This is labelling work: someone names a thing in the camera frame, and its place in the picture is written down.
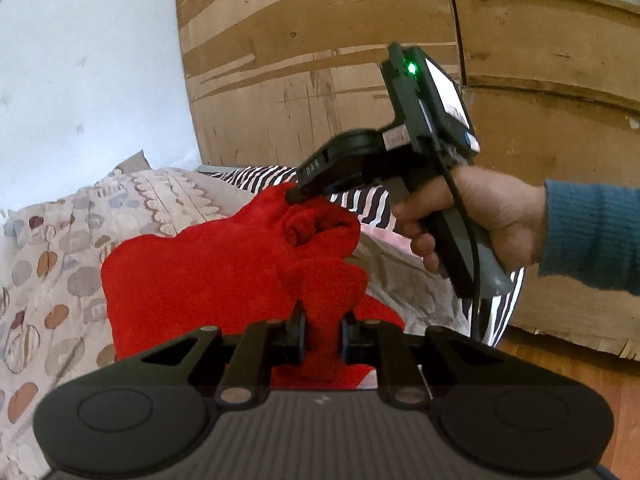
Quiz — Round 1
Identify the red knit sweater dress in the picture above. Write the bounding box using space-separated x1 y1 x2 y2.
101 184 404 390

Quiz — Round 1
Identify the blue knit sleeve forearm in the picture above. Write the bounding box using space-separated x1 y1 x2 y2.
538 180 640 296

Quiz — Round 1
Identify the person right hand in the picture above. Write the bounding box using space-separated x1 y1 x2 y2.
393 166 548 272

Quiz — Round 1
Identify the black white striped cloth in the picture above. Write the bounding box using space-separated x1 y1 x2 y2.
198 166 525 347

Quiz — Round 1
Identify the brown plywood wardrobe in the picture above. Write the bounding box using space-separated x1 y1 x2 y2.
171 0 640 361

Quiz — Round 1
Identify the patterned circle print quilt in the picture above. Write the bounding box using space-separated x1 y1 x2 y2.
0 148 471 480

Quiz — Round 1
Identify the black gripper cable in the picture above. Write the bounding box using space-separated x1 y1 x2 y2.
439 159 484 344

